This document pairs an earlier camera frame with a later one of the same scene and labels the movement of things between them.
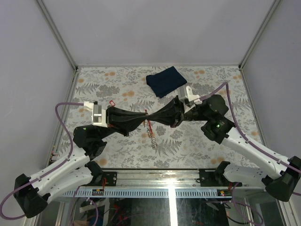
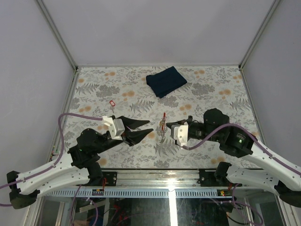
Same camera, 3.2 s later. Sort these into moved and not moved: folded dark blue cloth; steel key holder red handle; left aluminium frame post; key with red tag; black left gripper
Moved: black left gripper; steel key holder red handle
Not moved: left aluminium frame post; key with red tag; folded dark blue cloth
